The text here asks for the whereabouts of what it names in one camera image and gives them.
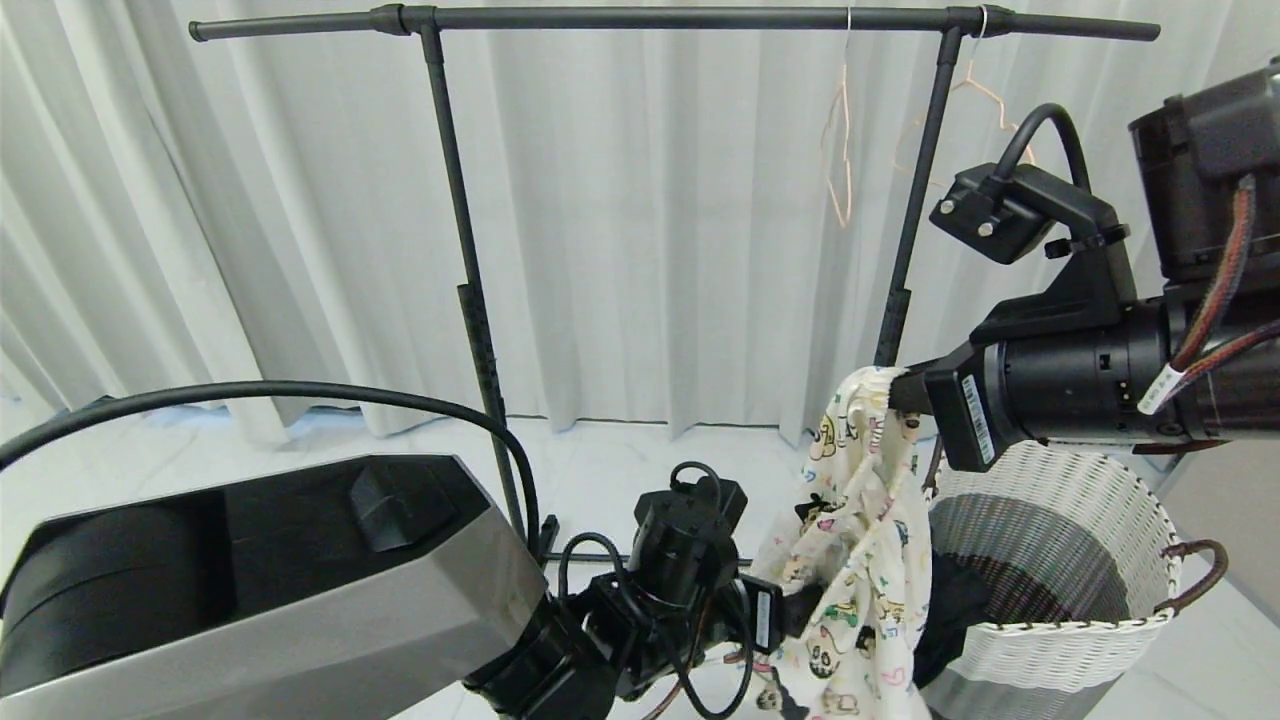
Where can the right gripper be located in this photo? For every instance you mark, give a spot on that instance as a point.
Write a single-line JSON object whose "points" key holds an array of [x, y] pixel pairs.
{"points": [[1070, 390]]}

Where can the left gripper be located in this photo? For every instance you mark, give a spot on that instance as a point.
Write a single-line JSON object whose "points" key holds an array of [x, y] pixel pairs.
{"points": [[765, 615]]}

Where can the cream printed garment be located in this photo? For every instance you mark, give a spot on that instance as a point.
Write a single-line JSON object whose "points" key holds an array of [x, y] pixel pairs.
{"points": [[860, 560]]}

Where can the pink clothes hanger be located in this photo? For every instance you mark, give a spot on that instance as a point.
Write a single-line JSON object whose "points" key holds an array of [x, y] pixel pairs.
{"points": [[985, 90], [847, 95]]}

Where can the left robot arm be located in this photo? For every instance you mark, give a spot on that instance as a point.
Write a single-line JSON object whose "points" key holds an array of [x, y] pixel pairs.
{"points": [[300, 620]]}

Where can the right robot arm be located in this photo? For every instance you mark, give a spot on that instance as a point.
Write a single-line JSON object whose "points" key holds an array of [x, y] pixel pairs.
{"points": [[1210, 160]]}

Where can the white laundry basket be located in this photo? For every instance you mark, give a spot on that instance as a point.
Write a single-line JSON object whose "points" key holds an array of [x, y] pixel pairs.
{"points": [[1080, 500]]}

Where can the black clothes rack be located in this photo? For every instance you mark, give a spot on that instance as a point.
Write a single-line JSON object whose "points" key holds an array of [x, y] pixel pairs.
{"points": [[600, 19]]}

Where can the black garment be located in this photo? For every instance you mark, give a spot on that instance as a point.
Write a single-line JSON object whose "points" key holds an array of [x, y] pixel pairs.
{"points": [[960, 610]]}

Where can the white curtain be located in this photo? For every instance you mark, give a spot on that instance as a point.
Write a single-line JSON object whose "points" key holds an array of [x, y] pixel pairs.
{"points": [[650, 250]]}

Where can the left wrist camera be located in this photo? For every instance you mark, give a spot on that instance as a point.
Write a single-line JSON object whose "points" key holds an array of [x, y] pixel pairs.
{"points": [[690, 520]]}

